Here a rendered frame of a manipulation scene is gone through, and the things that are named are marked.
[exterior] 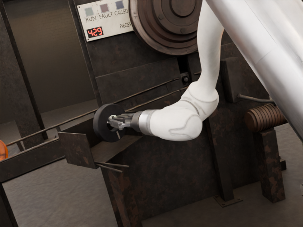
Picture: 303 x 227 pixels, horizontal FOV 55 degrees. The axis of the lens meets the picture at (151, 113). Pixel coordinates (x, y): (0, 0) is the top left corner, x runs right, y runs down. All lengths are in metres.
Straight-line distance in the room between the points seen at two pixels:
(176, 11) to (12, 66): 2.98
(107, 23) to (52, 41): 6.05
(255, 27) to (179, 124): 0.50
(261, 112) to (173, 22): 0.63
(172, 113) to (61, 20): 6.85
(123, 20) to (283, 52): 1.26
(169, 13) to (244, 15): 1.03
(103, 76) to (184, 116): 0.77
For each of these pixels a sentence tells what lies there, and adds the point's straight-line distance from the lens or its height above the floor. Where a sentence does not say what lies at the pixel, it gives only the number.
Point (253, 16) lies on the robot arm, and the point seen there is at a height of 0.97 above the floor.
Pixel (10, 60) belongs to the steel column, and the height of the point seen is 1.20.
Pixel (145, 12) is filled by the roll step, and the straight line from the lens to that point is 1.45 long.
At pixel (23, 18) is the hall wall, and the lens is 7.75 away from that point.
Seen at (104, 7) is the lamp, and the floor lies 1.20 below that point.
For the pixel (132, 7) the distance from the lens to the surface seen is 1.47.
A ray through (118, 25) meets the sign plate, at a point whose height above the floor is 1.10.
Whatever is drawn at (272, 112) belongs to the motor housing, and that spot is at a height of 0.50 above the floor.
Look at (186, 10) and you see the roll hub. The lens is 1.43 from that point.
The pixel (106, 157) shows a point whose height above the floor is 0.59.
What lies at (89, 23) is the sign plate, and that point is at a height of 1.15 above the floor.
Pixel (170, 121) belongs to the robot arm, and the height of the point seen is 0.73.
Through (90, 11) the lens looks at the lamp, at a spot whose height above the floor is 1.20.
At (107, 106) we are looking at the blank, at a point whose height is 0.78.
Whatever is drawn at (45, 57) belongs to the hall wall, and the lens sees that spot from 7.61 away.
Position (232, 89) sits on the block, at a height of 0.64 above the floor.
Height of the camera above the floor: 0.96
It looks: 13 degrees down
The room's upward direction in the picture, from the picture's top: 14 degrees counter-clockwise
